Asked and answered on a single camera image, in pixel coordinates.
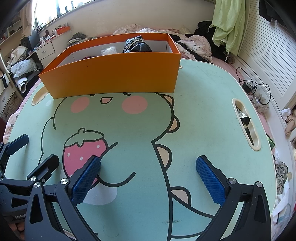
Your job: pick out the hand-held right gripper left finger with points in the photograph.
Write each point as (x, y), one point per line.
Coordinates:
(85, 180)

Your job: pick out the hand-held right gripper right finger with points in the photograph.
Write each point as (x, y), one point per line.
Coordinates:
(210, 183)

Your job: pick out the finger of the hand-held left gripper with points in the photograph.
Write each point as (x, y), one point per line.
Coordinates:
(46, 166)
(18, 143)

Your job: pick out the orange cardboard box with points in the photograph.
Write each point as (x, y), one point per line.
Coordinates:
(111, 76)

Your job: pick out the dark red pouch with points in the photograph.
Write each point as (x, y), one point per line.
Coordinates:
(88, 57)

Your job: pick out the clear crinkled plastic bag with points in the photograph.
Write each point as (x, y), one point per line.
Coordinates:
(108, 50)

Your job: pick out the black lace-trimmed cloth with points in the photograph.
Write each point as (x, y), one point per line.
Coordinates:
(136, 47)

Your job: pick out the green cartoon-print desktop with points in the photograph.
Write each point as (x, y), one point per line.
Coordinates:
(129, 129)

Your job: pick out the person's left hand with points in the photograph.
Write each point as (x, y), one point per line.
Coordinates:
(17, 231)

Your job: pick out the white rolled paper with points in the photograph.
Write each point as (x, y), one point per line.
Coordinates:
(22, 87)

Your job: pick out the black crumpled wrapper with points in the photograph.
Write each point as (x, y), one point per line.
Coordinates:
(245, 120)

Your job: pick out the pale grey cloth bundle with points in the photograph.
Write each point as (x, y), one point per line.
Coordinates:
(23, 67)

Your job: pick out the beige cloth bag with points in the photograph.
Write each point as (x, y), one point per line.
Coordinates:
(18, 53)

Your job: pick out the white drawer cabinet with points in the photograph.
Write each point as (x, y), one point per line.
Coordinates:
(46, 51)

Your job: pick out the beige clothes heap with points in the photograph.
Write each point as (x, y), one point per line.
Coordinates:
(290, 125)

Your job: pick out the black monitor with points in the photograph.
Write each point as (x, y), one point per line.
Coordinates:
(31, 39)

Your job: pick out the folded striped clothes pile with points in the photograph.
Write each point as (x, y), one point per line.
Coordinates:
(77, 38)

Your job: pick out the small orange storage box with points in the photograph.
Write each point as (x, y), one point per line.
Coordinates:
(64, 30)

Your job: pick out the beige curtain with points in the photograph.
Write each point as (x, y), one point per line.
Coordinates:
(30, 18)

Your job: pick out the pink floral quilt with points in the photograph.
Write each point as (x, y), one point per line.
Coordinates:
(196, 46)

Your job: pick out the white louvered door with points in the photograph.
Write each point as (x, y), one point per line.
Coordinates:
(266, 51)

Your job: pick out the black clothing pile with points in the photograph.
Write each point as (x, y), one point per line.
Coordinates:
(204, 29)

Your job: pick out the light green hanging garment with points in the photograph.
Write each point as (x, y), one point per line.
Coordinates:
(227, 23)

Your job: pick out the black hanging garment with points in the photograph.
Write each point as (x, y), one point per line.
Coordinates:
(270, 10)

